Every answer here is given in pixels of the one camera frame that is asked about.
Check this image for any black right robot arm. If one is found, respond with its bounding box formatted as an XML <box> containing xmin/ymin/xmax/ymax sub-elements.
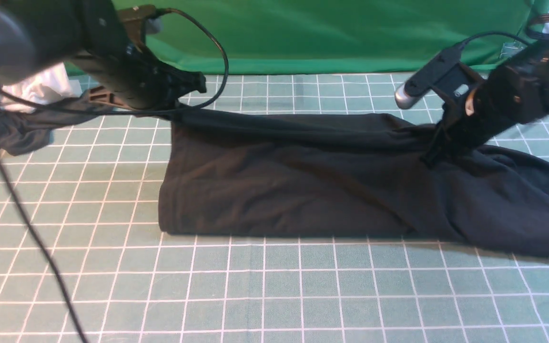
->
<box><xmin>421</xmin><ymin>40</ymin><xmax>549</xmax><ymax>167</ymax></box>

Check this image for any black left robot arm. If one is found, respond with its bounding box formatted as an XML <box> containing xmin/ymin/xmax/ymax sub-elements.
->
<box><xmin>0</xmin><ymin>0</ymin><xmax>206</xmax><ymax>111</ymax></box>

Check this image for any black right camera cable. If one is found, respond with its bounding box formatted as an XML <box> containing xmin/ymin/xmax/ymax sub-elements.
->
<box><xmin>456</xmin><ymin>12</ymin><xmax>549</xmax><ymax>53</ymax></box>

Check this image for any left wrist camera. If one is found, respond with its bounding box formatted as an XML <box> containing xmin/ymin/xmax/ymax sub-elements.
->
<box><xmin>116</xmin><ymin>5</ymin><xmax>162</xmax><ymax>52</ymax></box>

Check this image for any metal binder clip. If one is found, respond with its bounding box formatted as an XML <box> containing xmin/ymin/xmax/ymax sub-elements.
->
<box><xmin>499</xmin><ymin>41</ymin><xmax>525</xmax><ymax>60</ymax></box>

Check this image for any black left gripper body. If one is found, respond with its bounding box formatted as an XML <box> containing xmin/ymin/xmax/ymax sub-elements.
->
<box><xmin>70</xmin><ymin>0</ymin><xmax>207</xmax><ymax>111</ymax></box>

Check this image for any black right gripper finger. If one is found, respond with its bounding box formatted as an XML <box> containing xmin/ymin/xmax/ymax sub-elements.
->
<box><xmin>422</xmin><ymin>121</ymin><xmax>451</xmax><ymax>166</ymax></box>

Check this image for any green backdrop cloth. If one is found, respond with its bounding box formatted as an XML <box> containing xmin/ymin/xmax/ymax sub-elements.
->
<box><xmin>151</xmin><ymin>0</ymin><xmax>549</xmax><ymax>74</ymax></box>

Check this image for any crumpled dark gray garment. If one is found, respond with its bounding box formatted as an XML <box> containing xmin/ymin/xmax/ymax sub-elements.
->
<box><xmin>0</xmin><ymin>108</ymin><xmax>96</xmax><ymax>156</ymax></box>

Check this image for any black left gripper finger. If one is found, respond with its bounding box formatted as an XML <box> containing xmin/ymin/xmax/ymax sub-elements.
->
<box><xmin>88</xmin><ymin>85</ymin><xmax>136</xmax><ymax>111</ymax></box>

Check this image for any teal checkered tablecloth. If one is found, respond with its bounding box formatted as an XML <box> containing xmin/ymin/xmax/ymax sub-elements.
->
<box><xmin>0</xmin><ymin>74</ymin><xmax>549</xmax><ymax>343</ymax></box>

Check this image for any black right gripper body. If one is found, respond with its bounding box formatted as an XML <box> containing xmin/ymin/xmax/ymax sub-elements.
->
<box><xmin>439</xmin><ymin>45</ymin><xmax>549</xmax><ymax>148</ymax></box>

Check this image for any crumpled white cloth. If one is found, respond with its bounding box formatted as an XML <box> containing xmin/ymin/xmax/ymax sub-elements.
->
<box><xmin>2</xmin><ymin>63</ymin><xmax>82</xmax><ymax>105</ymax></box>

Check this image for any dark gray long-sleeve shirt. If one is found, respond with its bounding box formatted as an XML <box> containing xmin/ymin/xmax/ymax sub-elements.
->
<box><xmin>158</xmin><ymin>110</ymin><xmax>549</xmax><ymax>258</ymax></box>

